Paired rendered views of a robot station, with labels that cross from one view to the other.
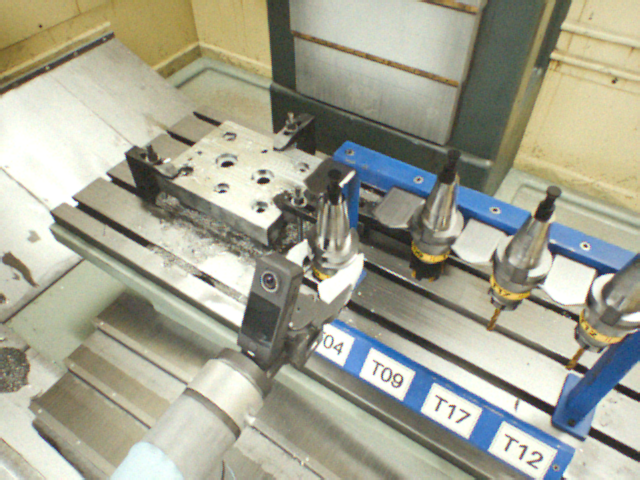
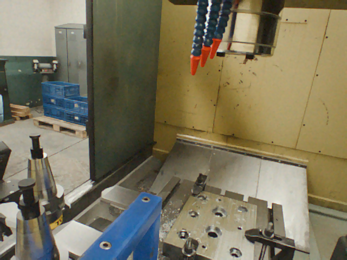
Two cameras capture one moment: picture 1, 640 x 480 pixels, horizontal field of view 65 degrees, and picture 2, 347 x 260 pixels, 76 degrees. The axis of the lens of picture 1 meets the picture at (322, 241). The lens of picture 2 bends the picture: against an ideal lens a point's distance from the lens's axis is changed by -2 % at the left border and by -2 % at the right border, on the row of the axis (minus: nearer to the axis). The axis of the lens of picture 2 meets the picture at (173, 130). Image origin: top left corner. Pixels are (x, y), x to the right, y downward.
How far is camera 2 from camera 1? 0.68 m
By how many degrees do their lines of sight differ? 68
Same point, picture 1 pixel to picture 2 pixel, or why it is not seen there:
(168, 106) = (293, 207)
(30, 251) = not seen: hidden behind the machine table
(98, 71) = (280, 172)
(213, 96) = (338, 234)
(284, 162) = (234, 241)
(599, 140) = not seen: outside the picture
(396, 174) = (114, 227)
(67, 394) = (101, 225)
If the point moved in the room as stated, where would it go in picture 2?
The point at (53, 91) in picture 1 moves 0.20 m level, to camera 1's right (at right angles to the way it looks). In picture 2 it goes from (254, 164) to (272, 181)
